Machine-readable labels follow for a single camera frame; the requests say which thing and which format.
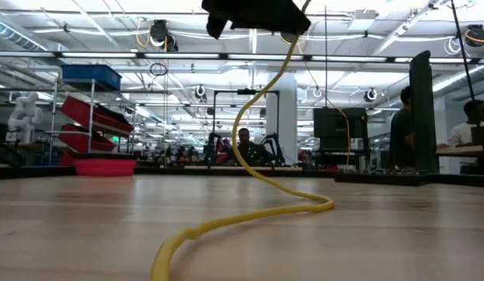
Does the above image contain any black table frame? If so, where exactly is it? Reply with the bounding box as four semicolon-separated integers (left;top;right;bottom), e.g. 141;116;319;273
0;163;484;189

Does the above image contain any black laptop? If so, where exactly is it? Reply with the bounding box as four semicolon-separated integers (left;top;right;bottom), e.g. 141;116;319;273
471;125;484;147

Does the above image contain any white building column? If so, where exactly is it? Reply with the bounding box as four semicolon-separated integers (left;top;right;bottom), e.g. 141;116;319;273
265;71;299;165

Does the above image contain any black rig frame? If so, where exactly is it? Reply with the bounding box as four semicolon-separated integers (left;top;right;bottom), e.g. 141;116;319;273
212;88;281;168

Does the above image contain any yellow cord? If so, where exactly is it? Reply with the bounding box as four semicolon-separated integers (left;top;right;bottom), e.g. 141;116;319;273
150;37;336;281

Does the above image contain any red tray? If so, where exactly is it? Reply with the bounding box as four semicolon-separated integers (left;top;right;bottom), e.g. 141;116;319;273
72;151;138;177

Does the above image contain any black monitor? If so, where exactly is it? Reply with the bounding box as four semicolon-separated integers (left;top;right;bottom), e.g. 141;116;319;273
312;106;369;151

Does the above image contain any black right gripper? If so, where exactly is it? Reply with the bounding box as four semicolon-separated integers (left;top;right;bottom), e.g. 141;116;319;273
201;0;311;41

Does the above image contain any silver ventilation duct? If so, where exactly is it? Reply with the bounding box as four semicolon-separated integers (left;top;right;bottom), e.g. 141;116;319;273
0;16;48;52

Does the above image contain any black slanted pole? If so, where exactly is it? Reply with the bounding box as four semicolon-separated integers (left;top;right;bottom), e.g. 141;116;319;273
449;0;483;128

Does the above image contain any white junction box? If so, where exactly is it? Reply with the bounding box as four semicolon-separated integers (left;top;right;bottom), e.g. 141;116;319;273
347;9;380;32

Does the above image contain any black cable ring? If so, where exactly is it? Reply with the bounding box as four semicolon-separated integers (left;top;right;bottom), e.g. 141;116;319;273
148;62;169;77

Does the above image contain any yellow hanging cable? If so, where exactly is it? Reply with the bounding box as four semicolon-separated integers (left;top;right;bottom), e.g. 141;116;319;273
279;34;352;167

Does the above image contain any blue storage bin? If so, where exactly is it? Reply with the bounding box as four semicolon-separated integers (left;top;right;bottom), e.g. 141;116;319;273
61;63;123;92

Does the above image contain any long light strip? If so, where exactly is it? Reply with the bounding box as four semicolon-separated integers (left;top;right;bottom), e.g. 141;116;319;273
0;49;484;64

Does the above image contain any metal shelf rack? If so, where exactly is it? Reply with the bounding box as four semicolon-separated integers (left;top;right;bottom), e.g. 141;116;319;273
45;76;138;167

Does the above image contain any thin black rod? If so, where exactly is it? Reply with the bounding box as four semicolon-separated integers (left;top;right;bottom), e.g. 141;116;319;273
324;5;329;108

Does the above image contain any wooden side table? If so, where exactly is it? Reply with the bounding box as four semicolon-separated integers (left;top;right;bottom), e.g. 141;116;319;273
435;144;484;175

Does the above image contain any red storage bin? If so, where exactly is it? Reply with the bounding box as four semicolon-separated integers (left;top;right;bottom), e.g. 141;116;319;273
56;123;118;154
56;151;76;167
59;94;135;138

